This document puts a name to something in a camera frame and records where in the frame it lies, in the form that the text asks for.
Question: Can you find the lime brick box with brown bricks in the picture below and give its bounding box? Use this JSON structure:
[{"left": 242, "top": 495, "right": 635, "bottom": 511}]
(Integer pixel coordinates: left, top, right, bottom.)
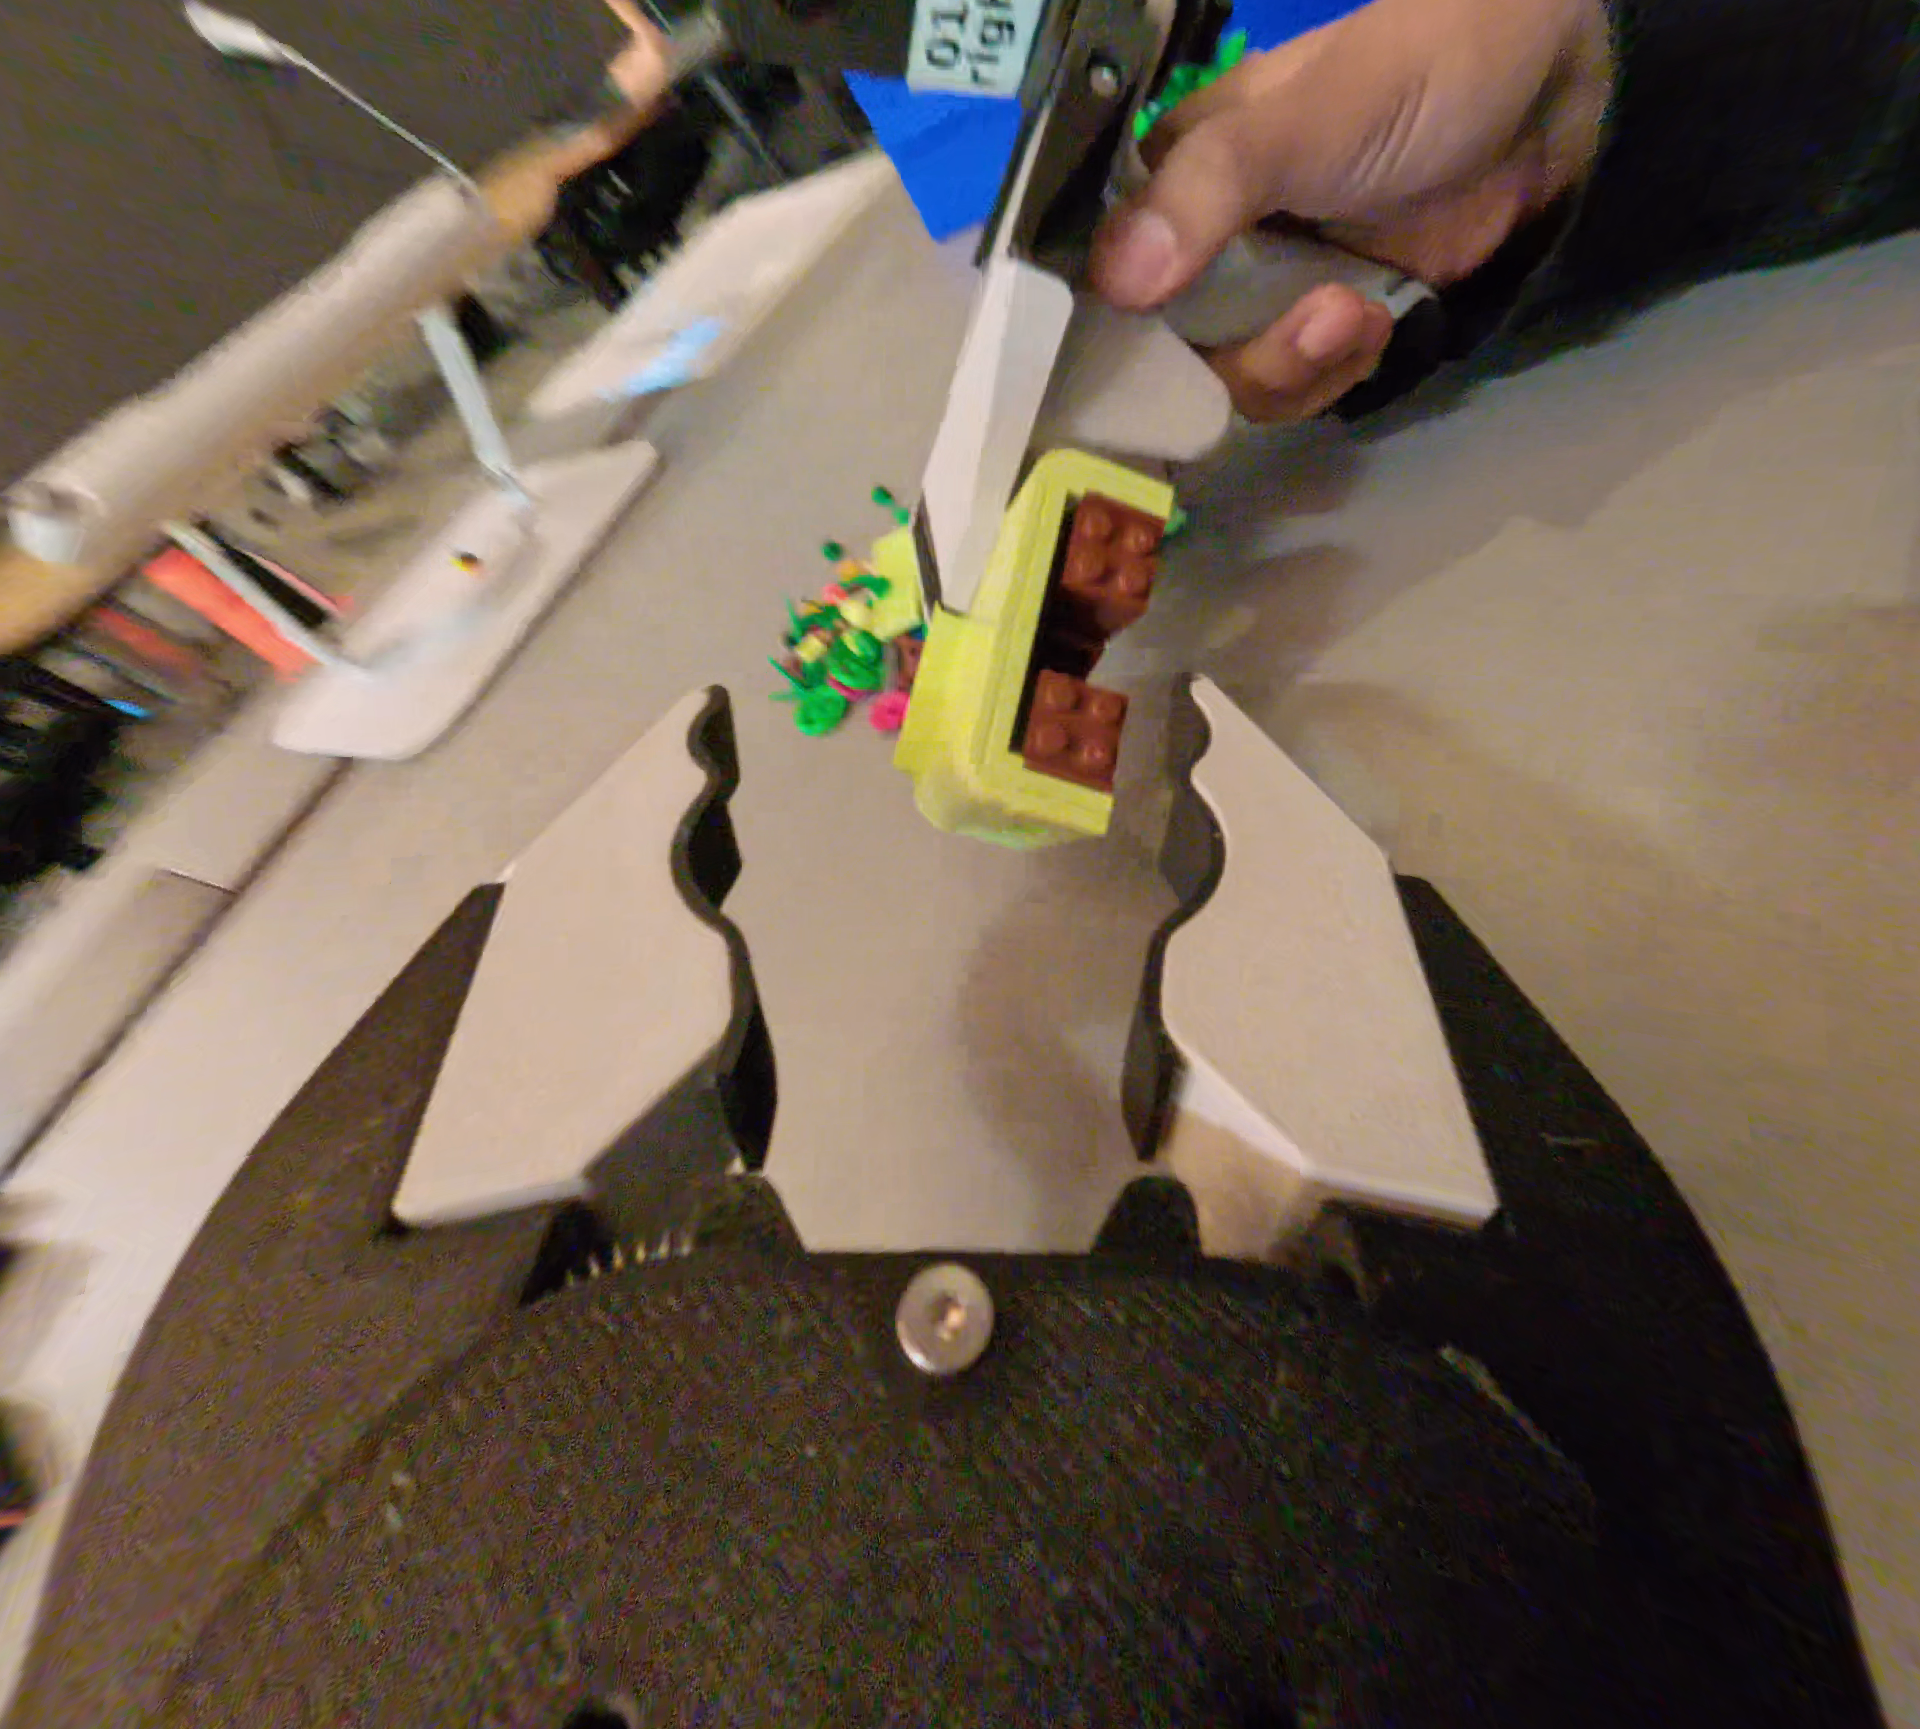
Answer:
[{"left": 896, "top": 450, "right": 1178, "bottom": 850}]

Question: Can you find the green toy flower stem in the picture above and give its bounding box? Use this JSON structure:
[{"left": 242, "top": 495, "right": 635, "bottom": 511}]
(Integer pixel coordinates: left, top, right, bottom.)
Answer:
[{"left": 1132, "top": 29, "right": 1249, "bottom": 144}]

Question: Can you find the person's right hand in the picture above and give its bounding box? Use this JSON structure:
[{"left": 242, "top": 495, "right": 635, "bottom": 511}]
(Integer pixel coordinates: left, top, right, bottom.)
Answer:
[{"left": 1088, "top": 0, "right": 1613, "bottom": 425}]

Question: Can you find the white adjustable stand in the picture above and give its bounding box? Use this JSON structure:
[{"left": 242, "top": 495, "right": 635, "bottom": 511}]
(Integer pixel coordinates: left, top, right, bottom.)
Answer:
[{"left": 0, "top": 0, "right": 662, "bottom": 763}]

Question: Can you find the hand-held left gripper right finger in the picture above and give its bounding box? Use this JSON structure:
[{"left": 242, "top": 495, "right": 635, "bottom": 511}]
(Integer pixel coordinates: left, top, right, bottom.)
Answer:
[{"left": 1122, "top": 677, "right": 1503, "bottom": 1257}]

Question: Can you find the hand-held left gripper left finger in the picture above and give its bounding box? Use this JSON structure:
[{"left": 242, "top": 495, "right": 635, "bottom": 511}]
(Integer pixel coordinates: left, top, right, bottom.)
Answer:
[{"left": 390, "top": 684, "right": 779, "bottom": 1257}]

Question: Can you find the orange plastic object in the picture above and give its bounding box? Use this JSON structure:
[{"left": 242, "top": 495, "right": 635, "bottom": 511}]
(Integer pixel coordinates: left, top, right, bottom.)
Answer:
[{"left": 142, "top": 544, "right": 346, "bottom": 681}]

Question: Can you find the laminated instruction sheet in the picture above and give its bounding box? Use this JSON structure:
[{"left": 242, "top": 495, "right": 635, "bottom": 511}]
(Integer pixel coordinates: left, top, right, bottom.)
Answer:
[{"left": 526, "top": 154, "right": 902, "bottom": 417}]

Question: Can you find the pile of small toy bricks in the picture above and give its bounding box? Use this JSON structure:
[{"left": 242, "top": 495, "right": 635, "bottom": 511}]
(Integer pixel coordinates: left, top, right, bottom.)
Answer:
[{"left": 772, "top": 487, "right": 931, "bottom": 737}]

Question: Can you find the dark panel with wooden edge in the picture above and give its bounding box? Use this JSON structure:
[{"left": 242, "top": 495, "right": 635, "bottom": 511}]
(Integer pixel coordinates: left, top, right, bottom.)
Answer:
[{"left": 0, "top": 0, "right": 722, "bottom": 651}]

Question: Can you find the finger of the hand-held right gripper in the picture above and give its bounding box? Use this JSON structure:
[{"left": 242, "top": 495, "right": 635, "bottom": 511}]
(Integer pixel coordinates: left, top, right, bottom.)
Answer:
[{"left": 912, "top": 102, "right": 1074, "bottom": 610}]

